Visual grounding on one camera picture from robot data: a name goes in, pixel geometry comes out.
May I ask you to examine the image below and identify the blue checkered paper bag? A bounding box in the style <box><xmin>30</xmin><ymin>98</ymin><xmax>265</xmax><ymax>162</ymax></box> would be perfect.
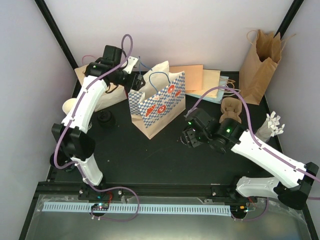
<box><xmin>128</xmin><ymin>61</ymin><xmax>186</xmax><ymax>139</ymax></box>

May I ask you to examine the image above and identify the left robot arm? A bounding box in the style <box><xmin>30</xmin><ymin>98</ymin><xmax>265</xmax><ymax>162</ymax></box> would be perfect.
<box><xmin>51</xmin><ymin>45</ymin><xmax>146</xmax><ymax>200</ymax></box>

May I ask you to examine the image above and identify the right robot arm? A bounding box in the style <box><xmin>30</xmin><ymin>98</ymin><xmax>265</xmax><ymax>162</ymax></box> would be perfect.
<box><xmin>181</xmin><ymin>108</ymin><xmax>319</xmax><ymax>210</ymax></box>

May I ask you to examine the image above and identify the black coffee cup lids stack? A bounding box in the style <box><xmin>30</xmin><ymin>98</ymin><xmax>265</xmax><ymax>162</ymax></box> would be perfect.
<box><xmin>96</xmin><ymin>110</ymin><xmax>116</xmax><ymax>128</ymax></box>

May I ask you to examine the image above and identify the Cakes printed paper bag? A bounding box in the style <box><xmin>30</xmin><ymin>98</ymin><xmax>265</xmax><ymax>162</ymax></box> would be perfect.
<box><xmin>74</xmin><ymin>55</ymin><xmax>128</xmax><ymax>112</ymax></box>

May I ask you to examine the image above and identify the light blue flat paper bag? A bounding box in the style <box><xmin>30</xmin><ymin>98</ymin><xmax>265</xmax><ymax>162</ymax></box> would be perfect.
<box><xmin>187</xmin><ymin>75</ymin><xmax>242</xmax><ymax>104</ymax></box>

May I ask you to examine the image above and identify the tan flat paper bag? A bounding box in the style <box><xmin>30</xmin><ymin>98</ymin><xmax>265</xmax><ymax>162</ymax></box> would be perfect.
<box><xmin>186</xmin><ymin>69</ymin><xmax>221</xmax><ymax>97</ymax></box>

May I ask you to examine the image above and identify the orange flat paper bag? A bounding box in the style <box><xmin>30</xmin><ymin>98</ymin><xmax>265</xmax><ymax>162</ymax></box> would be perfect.
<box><xmin>169</xmin><ymin>64</ymin><xmax>203</xmax><ymax>91</ymax></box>

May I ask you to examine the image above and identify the far paper cup stack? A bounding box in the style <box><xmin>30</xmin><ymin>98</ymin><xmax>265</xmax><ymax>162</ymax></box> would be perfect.
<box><xmin>61</xmin><ymin>97</ymin><xmax>93</xmax><ymax>131</ymax></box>

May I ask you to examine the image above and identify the standing brown paper bag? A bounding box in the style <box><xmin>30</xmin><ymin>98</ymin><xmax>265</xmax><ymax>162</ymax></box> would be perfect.
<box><xmin>239</xmin><ymin>29</ymin><xmax>289</xmax><ymax>105</ymax></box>

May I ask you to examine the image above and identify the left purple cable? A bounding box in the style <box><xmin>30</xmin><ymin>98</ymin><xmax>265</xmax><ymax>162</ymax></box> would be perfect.
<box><xmin>53</xmin><ymin>34</ymin><xmax>140</xmax><ymax>223</ymax></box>

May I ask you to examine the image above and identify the left black frame post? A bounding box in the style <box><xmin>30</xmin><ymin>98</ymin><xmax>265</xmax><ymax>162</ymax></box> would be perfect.
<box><xmin>34</xmin><ymin>0</ymin><xmax>79</xmax><ymax>69</ymax></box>

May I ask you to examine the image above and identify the black frame post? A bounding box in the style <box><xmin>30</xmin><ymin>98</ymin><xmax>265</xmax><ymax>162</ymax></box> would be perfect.
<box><xmin>274</xmin><ymin>0</ymin><xmax>304</xmax><ymax>39</ymax></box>
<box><xmin>34</xmin><ymin>0</ymin><xmax>79</xmax><ymax>69</ymax></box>

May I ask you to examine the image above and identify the light blue cable duct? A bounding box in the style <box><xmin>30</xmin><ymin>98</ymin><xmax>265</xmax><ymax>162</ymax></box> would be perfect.
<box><xmin>42</xmin><ymin>202</ymin><xmax>232</xmax><ymax>217</ymax></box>

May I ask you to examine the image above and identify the right black frame post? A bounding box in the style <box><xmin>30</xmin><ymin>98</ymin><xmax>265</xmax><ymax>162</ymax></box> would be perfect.
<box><xmin>274</xmin><ymin>0</ymin><xmax>304</xmax><ymax>39</ymax></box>

